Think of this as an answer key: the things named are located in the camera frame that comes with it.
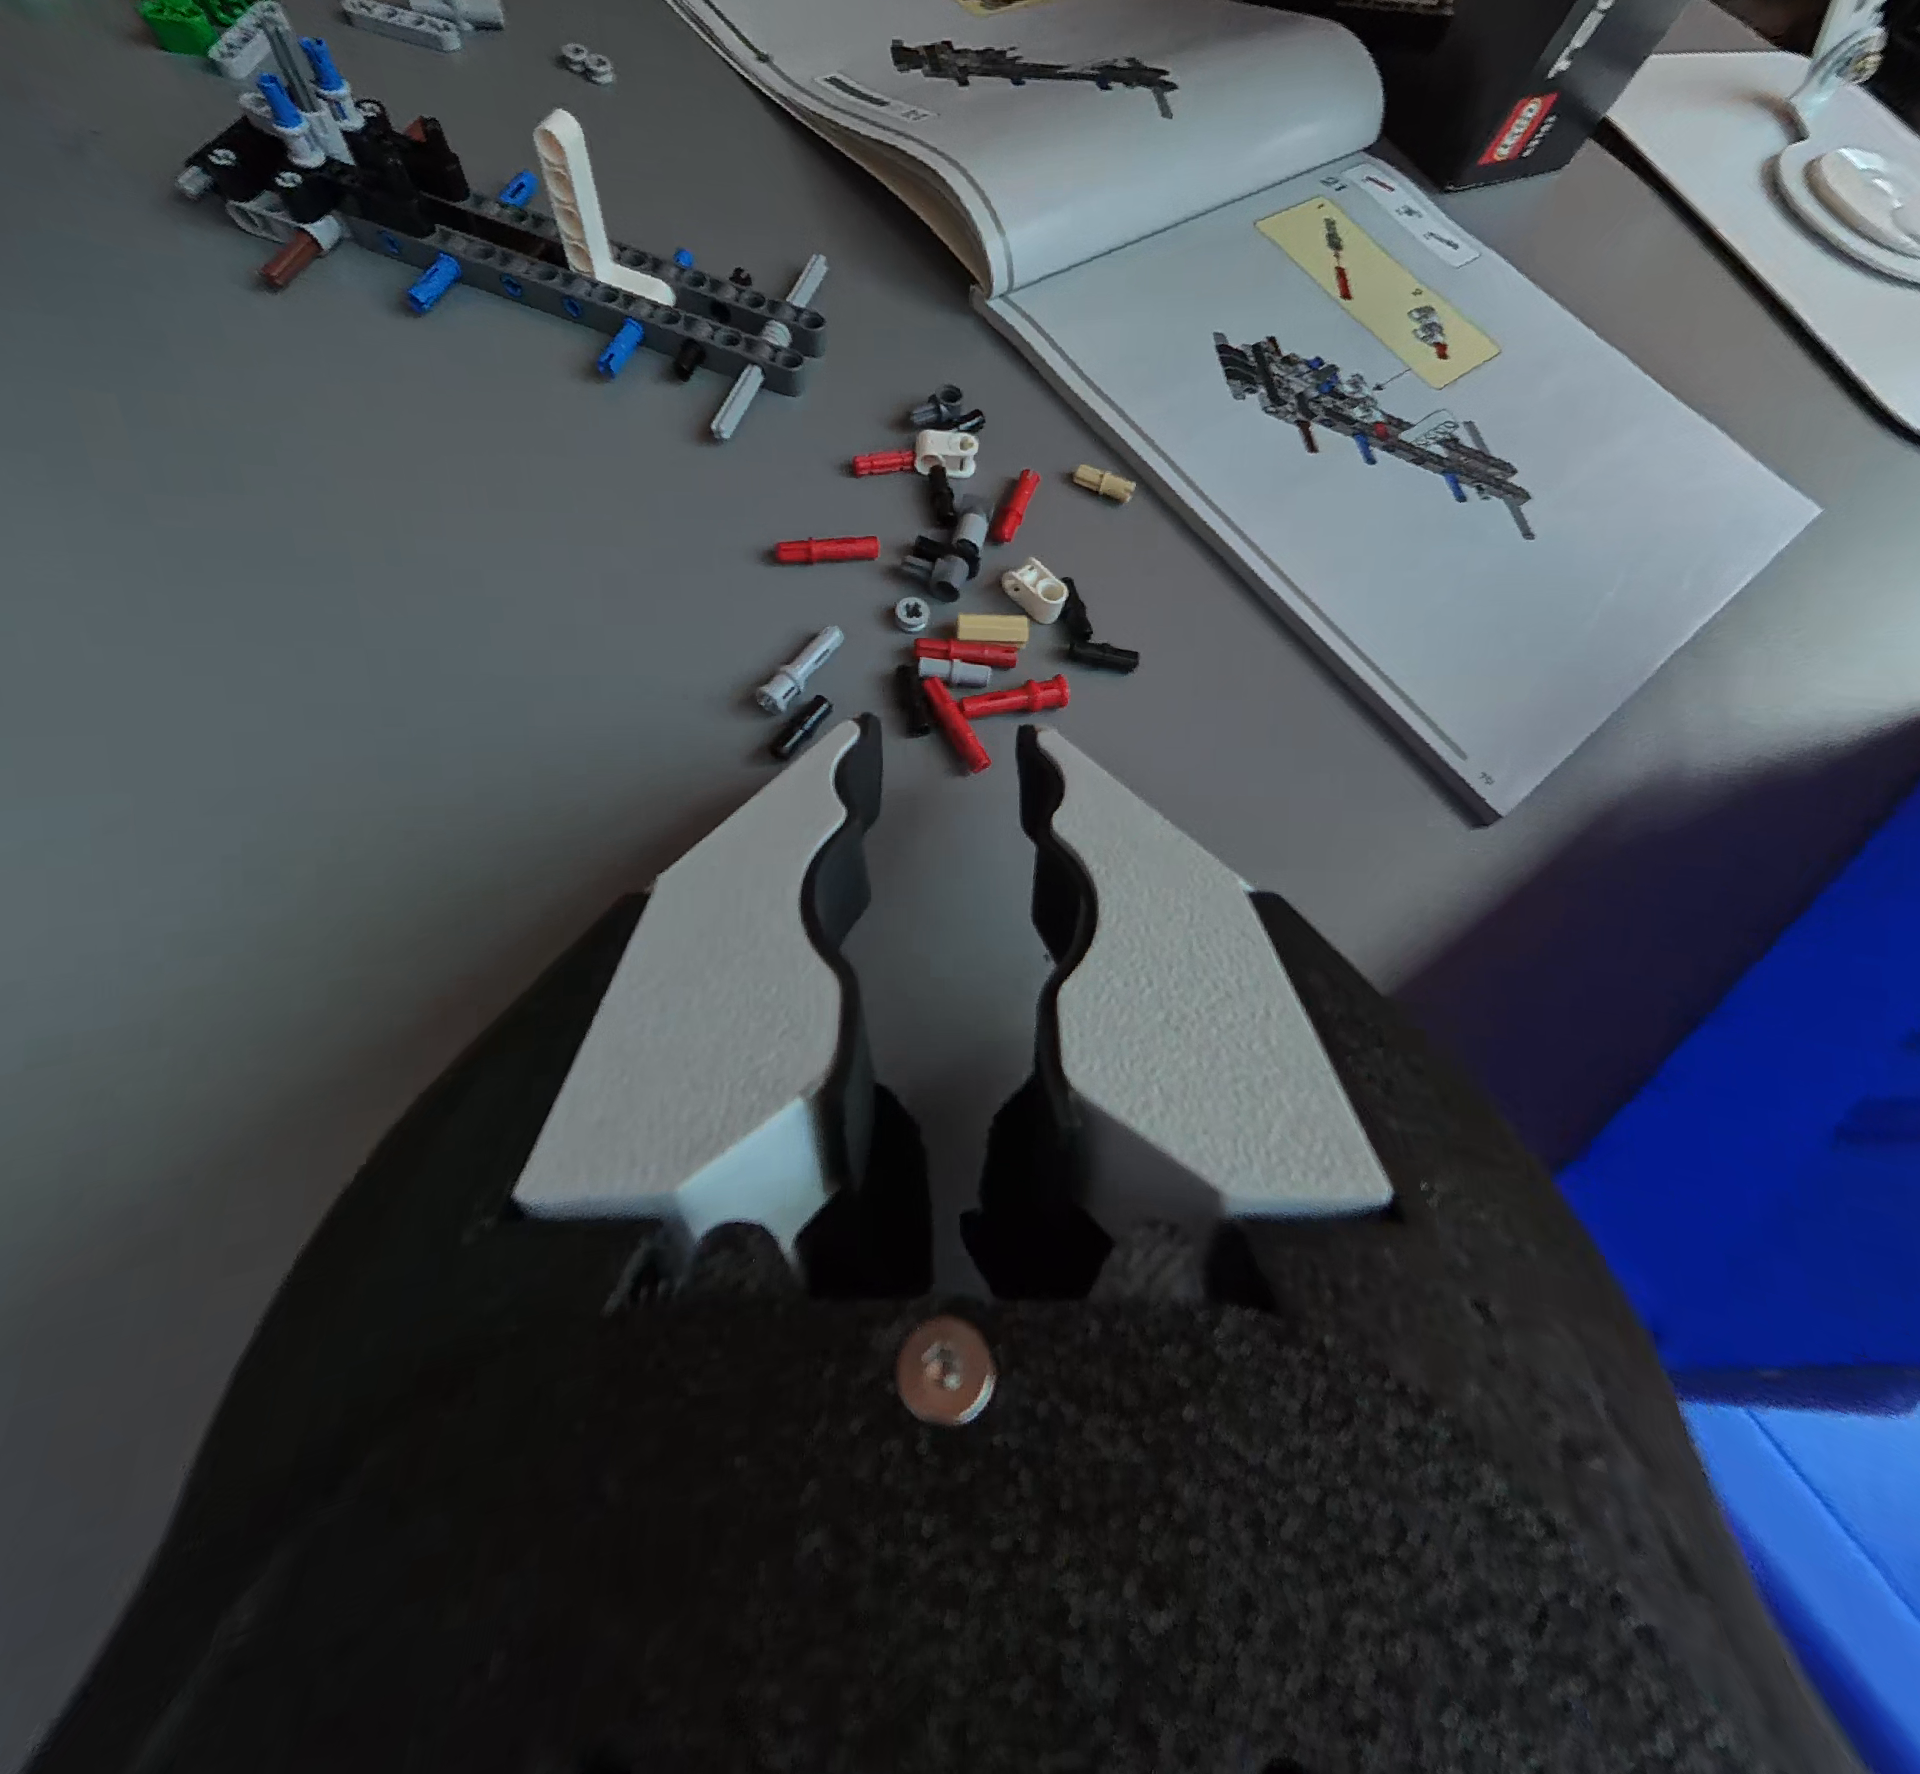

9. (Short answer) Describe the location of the green lego piece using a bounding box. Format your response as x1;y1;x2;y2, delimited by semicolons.
137;0;273;57

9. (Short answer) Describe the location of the lego chassis assembly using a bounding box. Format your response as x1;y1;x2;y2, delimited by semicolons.
179;35;830;444

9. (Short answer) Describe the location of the black lego set box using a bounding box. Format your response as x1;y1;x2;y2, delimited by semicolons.
1102;0;1794;192

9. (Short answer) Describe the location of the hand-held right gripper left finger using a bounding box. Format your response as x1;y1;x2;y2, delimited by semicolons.
514;711;889;1268

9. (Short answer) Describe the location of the open instruction booklet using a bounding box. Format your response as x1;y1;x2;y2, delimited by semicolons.
639;0;1824;824

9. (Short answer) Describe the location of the white stand with flat base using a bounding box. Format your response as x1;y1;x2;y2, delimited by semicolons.
1606;0;1920;433

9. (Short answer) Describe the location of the pile of small lego pins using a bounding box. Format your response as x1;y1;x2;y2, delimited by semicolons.
751;382;1143;774

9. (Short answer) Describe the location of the blue plastic bin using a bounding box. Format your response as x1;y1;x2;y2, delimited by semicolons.
1553;786;1920;1774

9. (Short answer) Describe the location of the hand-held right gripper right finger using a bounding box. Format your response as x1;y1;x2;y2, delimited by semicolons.
1014;722;1396;1227

